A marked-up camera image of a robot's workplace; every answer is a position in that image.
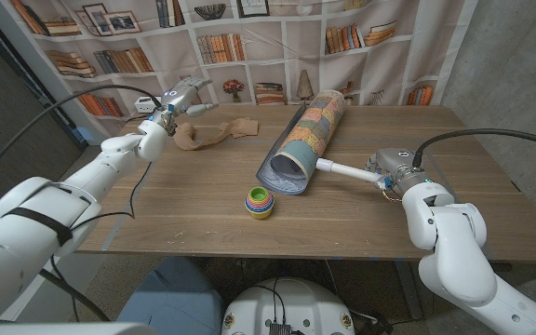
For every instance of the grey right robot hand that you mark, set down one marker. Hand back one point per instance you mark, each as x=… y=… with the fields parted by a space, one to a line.
x=400 y=170

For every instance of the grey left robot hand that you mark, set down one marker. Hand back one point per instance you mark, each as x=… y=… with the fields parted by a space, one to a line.
x=182 y=97

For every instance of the white plastic cylinder pipe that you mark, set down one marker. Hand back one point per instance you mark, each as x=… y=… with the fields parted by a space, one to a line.
x=347 y=170

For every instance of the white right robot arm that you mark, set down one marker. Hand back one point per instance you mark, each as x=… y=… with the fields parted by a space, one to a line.
x=459 y=260

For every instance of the white power strip box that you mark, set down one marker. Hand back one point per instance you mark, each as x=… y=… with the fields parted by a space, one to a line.
x=144 y=104

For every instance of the rolled colourful map poster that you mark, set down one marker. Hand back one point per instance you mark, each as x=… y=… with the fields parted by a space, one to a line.
x=310 y=135

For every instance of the printed bookshelf backdrop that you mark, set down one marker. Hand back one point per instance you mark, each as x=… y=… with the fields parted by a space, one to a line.
x=286 y=56

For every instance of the grey table leg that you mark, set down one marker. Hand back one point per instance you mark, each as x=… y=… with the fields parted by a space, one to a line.
x=410 y=293

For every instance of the colourful stacking cups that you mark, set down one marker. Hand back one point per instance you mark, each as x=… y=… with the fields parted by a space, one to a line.
x=258 y=205

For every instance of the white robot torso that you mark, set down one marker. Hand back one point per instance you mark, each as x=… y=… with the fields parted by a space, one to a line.
x=296 y=307

